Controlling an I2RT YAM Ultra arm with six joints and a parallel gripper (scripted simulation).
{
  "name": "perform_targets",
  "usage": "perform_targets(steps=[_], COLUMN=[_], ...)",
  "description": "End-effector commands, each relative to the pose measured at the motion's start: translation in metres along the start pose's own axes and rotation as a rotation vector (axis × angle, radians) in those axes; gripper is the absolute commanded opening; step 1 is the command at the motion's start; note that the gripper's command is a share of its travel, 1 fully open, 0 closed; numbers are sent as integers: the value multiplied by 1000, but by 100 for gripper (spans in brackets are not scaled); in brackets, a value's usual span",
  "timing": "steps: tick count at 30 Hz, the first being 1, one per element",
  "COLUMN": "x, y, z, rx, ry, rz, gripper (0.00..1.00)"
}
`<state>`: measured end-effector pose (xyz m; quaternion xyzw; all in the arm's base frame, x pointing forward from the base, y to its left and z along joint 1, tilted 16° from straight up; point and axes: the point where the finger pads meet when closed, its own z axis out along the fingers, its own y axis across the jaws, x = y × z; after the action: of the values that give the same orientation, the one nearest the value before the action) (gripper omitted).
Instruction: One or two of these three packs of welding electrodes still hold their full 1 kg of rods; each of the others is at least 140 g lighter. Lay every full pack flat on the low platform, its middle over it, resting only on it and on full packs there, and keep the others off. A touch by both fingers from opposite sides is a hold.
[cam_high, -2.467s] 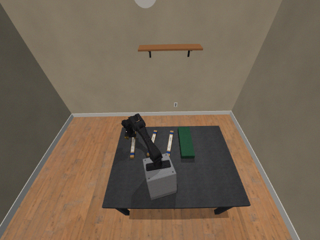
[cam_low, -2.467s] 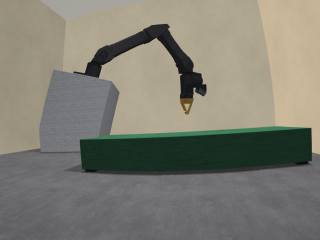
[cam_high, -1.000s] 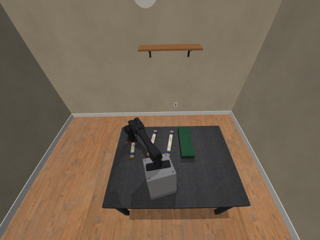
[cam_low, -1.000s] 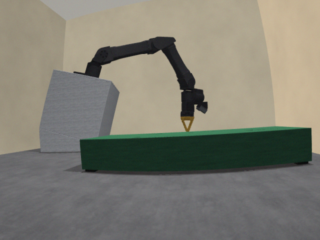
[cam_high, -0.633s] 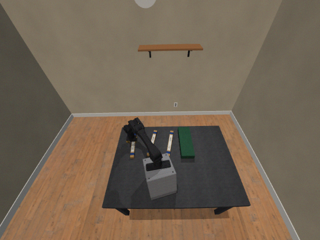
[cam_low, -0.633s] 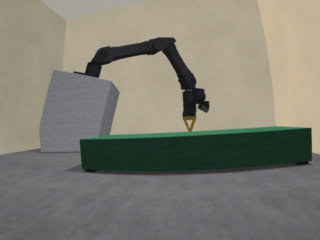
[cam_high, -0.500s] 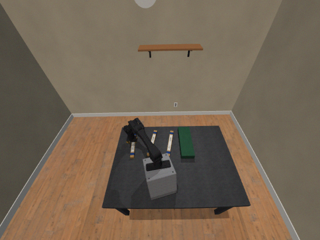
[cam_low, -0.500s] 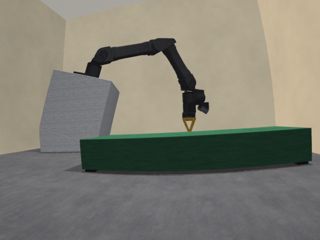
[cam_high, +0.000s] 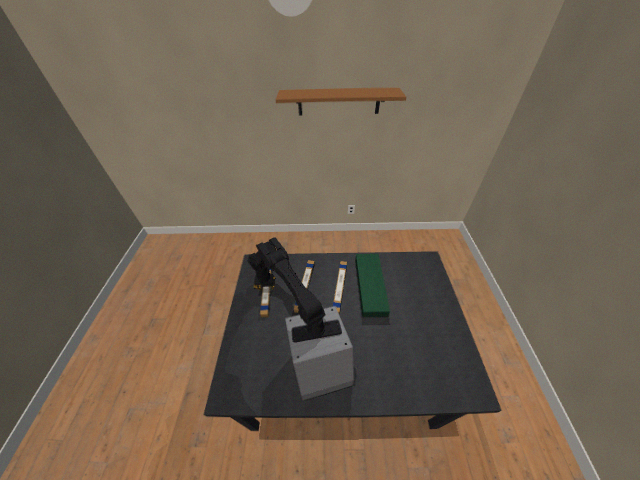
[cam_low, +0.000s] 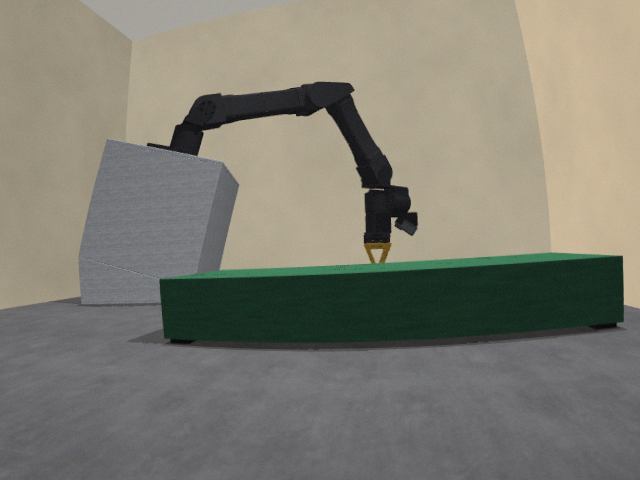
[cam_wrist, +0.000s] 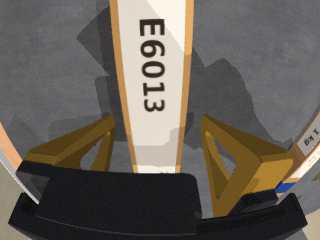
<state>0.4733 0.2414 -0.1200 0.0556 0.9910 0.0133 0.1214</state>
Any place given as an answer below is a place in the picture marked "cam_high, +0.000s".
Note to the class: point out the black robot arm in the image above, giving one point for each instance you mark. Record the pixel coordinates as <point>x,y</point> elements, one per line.
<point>308,304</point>

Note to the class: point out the brown welding electrode pack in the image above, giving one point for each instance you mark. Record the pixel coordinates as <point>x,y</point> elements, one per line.
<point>265,302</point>

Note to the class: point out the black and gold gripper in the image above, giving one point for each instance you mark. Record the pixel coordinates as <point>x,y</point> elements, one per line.
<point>265,281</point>

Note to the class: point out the brown flat pack with blue bands and white label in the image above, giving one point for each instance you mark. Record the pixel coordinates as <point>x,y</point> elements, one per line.
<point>306,278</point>

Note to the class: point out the low green platform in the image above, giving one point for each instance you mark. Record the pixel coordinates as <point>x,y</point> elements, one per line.
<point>374,299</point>

